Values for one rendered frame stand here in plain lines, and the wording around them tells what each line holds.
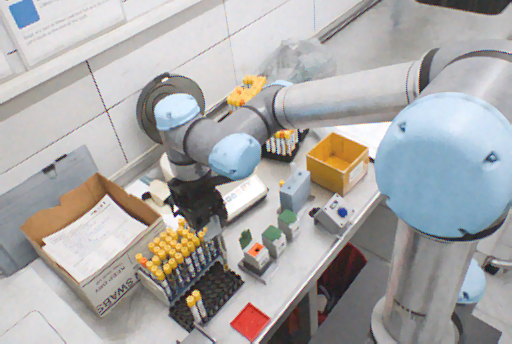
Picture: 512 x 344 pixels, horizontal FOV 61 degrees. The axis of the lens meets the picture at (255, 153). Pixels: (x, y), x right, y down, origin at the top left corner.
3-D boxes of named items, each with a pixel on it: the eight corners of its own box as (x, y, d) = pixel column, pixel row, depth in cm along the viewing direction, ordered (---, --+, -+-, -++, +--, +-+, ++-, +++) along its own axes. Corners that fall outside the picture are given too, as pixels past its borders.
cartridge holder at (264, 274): (266, 284, 106) (265, 276, 104) (238, 267, 111) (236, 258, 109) (279, 268, 109) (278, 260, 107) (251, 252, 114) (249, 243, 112)
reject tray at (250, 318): (252, 343, 96) (252, 341, 95) (229, 325, 99) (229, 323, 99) (271, 319, 99) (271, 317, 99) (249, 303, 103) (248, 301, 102)
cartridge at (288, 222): (292, 242, 115) (291, 225, 111) (278, 234, 118) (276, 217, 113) (301, 232, 117) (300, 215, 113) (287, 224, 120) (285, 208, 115)
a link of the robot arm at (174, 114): (175, 123, 69) (141, 107, 73) (189, 174, 76) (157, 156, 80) (209, 99, 73) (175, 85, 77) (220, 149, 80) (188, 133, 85)
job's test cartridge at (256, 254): (260, 274, 107) (257, 259, 103) (245, 265, 109) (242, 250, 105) (270, 263, 109) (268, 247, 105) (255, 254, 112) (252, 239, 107)
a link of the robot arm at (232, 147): (274, 118, 70) (225, 98, 76) (227, 157, 64) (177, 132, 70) (278, 154, 75) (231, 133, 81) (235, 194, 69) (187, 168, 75)
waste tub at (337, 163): (343, 198, 125) (344, 173, 118) (305, 179, 132) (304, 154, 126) (368, 172, 131) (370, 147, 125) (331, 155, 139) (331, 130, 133)
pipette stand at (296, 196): (298, 222, 120) (296, 197, 113) (276, 213, 123) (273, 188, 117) (315, 198, 126) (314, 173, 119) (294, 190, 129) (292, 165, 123)
